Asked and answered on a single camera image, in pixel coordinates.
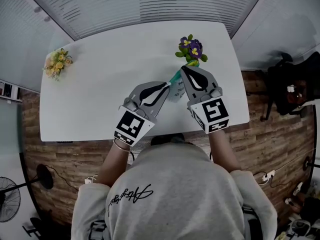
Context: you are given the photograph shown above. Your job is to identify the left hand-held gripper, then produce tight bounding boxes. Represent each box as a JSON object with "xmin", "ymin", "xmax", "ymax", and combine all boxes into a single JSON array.
[{"xmin": 114, "ymin": 81, "xmax": 172, "ymax": 147}]

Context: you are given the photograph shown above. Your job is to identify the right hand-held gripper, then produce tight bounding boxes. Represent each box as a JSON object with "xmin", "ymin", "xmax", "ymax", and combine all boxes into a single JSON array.
[{"xmin": 180, "ymin": 66, "xmax": 231, "ymax": 135}]

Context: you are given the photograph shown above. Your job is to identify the light blue zip pouch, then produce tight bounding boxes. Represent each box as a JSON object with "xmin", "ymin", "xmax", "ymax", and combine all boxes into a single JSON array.
[{"xmin": 167, "ymin": 60, "xmax": 201, "ymax": 104}]

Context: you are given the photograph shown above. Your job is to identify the person's right forearm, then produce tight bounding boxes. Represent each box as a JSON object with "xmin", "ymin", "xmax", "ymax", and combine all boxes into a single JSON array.
[{"xmin": 208, "ymin": 130, "xmax": 242, "ymax": 171}]

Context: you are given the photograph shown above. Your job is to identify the person's left forearm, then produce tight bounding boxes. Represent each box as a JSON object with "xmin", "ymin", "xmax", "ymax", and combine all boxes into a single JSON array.
[{"xmin": 96, "ymin": 140, "xmax": 132, "ymax": 187}]

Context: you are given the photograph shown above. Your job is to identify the purple flower pot plant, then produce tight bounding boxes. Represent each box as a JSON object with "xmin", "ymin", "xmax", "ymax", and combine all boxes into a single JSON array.
[{"xmin": 174, "ymin": 33, "xmax": 208, "ymax": 64}]

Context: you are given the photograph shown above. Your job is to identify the person's legs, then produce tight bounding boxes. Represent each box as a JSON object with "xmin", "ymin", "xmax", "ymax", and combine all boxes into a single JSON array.
[{"xmin": 151, "ymin": 133, "xmax": 186, "ymax": 146}]

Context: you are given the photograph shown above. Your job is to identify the black office chair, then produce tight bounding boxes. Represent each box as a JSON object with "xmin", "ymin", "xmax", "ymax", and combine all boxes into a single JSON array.
[{"xmin": 259, "ymin": 51, "xmax": 320, "ymax": 123}]

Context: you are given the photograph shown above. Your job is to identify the yellow flower bouquet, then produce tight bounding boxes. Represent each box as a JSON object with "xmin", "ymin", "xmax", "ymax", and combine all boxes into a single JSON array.
[{"xmin": 43, "ymin": 47, "xmax": 74, "ymax": 82}]

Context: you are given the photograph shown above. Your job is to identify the brown plush toy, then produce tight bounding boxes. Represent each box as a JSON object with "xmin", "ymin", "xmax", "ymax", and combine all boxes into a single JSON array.
[{"xmin": 286, "ymin": 80, "xmax": 309, "ymax": 108}]

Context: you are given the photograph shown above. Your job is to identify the person's grey sweatshirt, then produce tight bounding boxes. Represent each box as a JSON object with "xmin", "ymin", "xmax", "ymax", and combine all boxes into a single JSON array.
[{"xmin": 71, "ymin": 142, "xmax": 278, "ymax": 240}]

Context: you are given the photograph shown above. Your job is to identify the black floor fan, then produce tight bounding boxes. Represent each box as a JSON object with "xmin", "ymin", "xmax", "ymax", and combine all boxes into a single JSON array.
[{"xmin": 0, "ymin": 163, "xmax": 54, "ymax": 223}]

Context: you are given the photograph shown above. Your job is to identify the white shelf unit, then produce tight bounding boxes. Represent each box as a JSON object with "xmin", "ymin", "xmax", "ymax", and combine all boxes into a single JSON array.
[{"xmin": 0, "ymin": 80, "xmax": 23, "ymax": 103}]

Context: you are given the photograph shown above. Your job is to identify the grey round appliance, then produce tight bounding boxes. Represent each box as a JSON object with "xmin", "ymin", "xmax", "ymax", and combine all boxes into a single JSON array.
[{"xmin": 291, "ymin": 218, "xmax": 312, "ymax": 236}]

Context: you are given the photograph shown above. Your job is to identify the thin metal bracelet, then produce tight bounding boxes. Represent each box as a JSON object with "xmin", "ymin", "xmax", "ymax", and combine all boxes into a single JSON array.
[{"xmin": 112, "ymin": 138, "xmax": 132, "ymax": 153}]

